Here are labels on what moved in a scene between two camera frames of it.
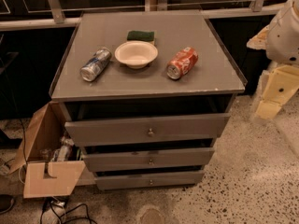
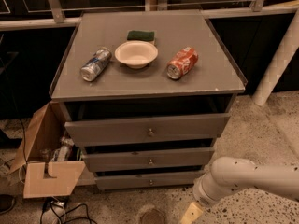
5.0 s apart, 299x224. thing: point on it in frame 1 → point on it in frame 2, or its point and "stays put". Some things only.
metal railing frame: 156,1 stays put
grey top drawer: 148,130 stays put
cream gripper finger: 267,109 → 192,215
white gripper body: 284,40 → 202,197
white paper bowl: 136,54 stays put
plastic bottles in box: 66,151 stays put
